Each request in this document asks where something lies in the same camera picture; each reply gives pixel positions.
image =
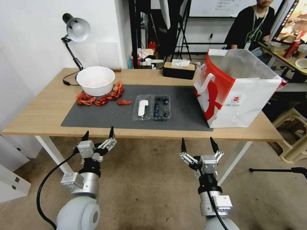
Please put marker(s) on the black desk lamp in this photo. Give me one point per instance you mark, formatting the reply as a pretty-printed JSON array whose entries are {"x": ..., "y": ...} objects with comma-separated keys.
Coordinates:
[{"x": 78, "y": 27}]

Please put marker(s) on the dark grey table mat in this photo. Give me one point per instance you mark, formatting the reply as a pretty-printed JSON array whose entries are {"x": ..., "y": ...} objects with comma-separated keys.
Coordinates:
[{"x": 108, "y": 115}]

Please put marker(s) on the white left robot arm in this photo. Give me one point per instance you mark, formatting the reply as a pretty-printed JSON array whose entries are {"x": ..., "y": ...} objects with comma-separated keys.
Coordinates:
[{"x": 79, "y": 210}]

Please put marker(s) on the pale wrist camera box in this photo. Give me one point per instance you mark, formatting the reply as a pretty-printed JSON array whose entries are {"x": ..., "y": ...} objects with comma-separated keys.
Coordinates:
[
  {"x": 85, "y": 149},
  {"x": 209, "y": 164}
]

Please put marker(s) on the light wooden desk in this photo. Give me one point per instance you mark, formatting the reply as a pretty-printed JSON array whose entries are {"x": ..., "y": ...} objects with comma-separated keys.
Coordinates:
[{"x": 283, "y": 60}]

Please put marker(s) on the beige plastic stool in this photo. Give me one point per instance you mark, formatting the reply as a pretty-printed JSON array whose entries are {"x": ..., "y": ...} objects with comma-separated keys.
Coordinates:
[{"x": 293, "y": 141}]

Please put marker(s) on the white cup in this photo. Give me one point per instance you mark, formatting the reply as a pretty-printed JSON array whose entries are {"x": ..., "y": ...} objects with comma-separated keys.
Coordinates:
[{"x": 148, "y": 61}]

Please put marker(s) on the black tripod leg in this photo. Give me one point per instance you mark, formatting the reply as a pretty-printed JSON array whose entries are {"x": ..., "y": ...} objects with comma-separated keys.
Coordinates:
[{"x": 275, "y": 170}]

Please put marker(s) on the red bottle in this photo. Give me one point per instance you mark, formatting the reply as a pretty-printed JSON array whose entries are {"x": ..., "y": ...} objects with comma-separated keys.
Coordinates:
[{"x": 291, "y": 49}]

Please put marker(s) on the person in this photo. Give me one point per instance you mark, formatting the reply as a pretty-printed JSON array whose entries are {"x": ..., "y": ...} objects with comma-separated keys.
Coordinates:
[{"x": 251, "y": 26}]

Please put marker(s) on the computer monitor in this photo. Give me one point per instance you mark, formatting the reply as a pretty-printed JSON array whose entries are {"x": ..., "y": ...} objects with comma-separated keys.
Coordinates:
[{"x": 292, "y": 21}]

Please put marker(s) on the small white dish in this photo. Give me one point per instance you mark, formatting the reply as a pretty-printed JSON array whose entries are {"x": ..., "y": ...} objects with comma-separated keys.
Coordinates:
[{"x": 301, "y": 64}]

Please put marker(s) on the wooden table with white legs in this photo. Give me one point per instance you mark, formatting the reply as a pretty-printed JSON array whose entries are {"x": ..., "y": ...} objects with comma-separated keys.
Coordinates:
[{"x": 48, "y": 105}]

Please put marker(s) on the white plastic bowl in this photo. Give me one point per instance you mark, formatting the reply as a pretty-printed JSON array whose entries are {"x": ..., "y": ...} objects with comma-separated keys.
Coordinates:
[{"x": 95, "y": 80}]

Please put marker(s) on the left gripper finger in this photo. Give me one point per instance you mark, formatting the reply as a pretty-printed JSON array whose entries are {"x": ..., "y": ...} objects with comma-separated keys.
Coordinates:
[
  {"x": 85, "y": 137},
  {"x": 109, "y": 143}
]

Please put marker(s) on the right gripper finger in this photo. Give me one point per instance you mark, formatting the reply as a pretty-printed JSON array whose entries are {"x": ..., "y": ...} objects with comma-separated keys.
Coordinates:
[
  {"x": 188, "y": 158},
  {"x": 217, "y": 153}
]

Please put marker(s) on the whiteboard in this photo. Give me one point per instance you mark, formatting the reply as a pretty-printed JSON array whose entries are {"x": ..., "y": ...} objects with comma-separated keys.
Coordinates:
[{"x": 211, "y": 7}]

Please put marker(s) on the black folding stand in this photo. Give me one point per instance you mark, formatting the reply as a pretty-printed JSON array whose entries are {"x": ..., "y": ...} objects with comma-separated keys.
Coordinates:
[{"x": 184, "y": 36}]

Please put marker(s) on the black tissue box wooden lid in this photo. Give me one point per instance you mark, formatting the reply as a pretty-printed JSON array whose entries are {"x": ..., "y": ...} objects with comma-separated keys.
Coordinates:
[{"x": 178, "y": 72}]

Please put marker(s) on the white cabinet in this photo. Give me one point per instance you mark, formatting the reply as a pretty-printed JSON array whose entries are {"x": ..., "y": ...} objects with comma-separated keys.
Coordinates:
[{"x": 12, "y": 167}]

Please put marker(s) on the clear takeout container with blueberries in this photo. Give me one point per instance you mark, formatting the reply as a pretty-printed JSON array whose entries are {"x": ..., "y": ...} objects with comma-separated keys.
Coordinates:
[{"x": 150, "y": 107}]

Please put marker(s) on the red crayfish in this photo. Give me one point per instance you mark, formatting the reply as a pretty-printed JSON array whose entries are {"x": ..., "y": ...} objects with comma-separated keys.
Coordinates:
[
  {"x": 84, "y": 96},
  {"x": 118, "y": 87},
  {"x": 85, "y": 102},
  {"x": 124, "y": 102},
  {"x": 112, "y": 96},
  {"x": 100, "y": 101}
]

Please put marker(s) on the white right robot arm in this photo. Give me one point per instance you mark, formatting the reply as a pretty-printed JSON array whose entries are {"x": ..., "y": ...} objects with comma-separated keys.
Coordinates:
[{"x": 209, "y": 206}]

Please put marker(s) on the red and white takeout bag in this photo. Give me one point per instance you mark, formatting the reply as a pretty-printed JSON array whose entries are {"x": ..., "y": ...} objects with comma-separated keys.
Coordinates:
[{"x": 239, "y": 100}]

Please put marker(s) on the blue bottle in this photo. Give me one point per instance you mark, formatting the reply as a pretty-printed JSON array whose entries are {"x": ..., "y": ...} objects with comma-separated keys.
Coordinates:
[{"x": 130, "y": 62}]

